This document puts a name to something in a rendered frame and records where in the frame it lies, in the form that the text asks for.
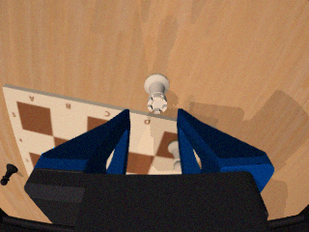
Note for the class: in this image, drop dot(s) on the white pawn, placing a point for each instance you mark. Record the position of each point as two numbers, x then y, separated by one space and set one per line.
173 148

